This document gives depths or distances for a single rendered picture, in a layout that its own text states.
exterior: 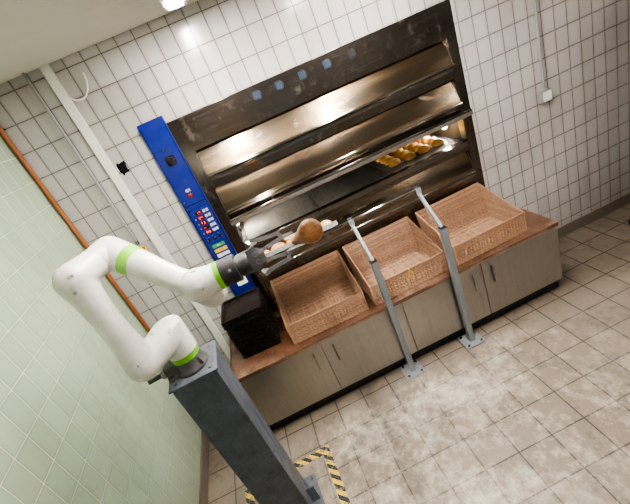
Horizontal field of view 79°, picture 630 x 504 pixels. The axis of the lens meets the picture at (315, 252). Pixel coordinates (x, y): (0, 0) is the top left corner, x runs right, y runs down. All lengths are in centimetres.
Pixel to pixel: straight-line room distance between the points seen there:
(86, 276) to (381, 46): 217
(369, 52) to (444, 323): 188
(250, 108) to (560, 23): 224
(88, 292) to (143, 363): 33
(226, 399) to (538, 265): 229
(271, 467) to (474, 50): 283
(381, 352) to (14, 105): 265
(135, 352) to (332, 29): 211
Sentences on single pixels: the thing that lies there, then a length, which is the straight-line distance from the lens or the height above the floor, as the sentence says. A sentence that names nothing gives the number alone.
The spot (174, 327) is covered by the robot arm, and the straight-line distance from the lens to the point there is 167.
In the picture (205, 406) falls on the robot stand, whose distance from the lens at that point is 184.
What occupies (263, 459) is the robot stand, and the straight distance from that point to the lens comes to 212.
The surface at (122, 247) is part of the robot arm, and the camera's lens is 154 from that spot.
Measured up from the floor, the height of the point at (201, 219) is 149.
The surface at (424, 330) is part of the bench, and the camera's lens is 285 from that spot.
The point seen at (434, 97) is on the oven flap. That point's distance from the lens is 299.
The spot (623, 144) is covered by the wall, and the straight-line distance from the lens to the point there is 418.
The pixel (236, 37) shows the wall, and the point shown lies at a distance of 261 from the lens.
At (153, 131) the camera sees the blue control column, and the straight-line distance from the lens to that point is 258.
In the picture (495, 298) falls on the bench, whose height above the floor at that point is 21.
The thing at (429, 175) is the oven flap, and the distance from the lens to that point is 306.
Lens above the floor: 214
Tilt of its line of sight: 26 degrees down
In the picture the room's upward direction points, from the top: 24 degrees counter-clockwise
